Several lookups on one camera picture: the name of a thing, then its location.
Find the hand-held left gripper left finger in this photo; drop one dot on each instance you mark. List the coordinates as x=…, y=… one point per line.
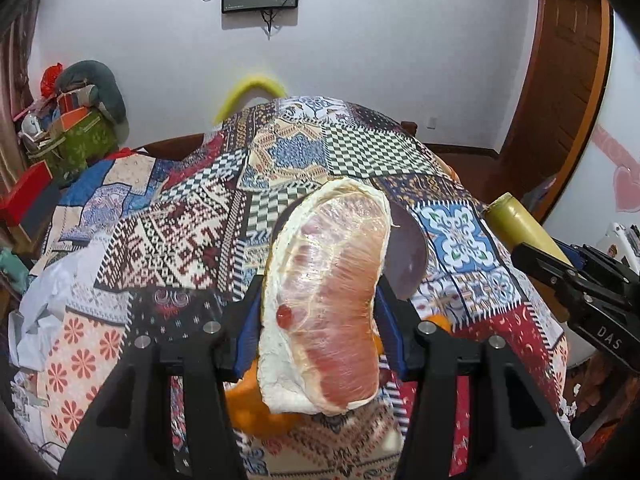
x=247, y=330

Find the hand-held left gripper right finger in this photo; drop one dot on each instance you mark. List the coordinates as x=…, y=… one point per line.
x=387, y=325

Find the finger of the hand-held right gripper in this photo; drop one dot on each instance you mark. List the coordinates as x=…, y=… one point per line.
x=575, y=255
x=542, y=267

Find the long sugarcane piece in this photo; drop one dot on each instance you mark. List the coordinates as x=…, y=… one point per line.
x=520, y=225

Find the large orange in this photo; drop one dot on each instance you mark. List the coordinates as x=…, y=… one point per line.
x=440, y=324
x=250, y=410

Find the plastic-wrapped pomelo piece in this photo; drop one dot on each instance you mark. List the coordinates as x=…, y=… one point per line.
x=325, y=300

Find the brown round plate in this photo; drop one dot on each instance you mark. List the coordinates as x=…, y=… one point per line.
x=407, y=255

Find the patchwork patterned tablecloth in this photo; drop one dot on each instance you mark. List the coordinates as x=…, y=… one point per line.
x=200, y=230

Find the wooden door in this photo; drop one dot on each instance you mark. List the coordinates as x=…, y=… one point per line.
x=560, y=85

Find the wooden chair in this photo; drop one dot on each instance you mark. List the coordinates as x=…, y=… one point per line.
x=409, y=127

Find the dark blue box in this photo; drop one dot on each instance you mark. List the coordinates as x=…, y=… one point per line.
x=42, y=207

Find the teal cloth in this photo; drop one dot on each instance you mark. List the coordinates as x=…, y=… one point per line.
x=12, y=270

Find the red flat box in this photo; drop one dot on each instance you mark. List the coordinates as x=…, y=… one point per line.
x=25, y=192

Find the orange box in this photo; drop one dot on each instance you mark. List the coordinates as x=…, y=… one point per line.
x=75, y=104

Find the red plastic bag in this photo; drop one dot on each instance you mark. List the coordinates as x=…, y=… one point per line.
x=50, y=80

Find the striped curtain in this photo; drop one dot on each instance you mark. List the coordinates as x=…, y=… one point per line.
x=15, y=70

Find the pink heart wall sticker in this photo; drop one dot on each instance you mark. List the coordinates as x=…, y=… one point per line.
x=627, y=185

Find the white wall outlet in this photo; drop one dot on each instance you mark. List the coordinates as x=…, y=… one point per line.
x=433, y=122

